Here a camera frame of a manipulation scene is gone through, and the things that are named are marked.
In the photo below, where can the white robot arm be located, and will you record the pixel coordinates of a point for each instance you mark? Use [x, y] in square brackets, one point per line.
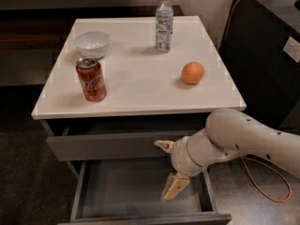
[228, 134]

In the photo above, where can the white bowl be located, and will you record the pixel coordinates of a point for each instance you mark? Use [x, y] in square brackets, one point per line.
[92, 44]

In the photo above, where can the orange fruit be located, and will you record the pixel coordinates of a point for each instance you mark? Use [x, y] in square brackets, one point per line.
[192, 73]

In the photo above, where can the clear plastic water bottle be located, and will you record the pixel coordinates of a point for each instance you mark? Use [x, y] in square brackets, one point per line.
[164, 26]

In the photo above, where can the grey drawer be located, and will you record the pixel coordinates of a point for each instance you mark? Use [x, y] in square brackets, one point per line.
[128, 192]
[120, 137]

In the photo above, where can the red coke can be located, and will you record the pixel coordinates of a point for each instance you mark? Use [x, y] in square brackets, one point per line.
[91, 78]

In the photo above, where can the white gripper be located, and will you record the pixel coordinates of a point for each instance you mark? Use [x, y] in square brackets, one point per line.
[180, 156]

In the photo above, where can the dark wooden bench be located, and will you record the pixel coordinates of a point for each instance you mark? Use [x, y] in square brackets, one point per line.
[48, 28]

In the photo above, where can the grey top drawer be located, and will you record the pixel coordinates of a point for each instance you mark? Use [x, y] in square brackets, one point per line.
[120, 137]

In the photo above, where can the dark counter cabinet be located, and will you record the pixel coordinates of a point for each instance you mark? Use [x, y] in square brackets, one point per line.
[252, 49]

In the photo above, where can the white top drawer cabinet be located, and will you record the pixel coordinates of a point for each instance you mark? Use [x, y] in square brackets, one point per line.
[140, 81]

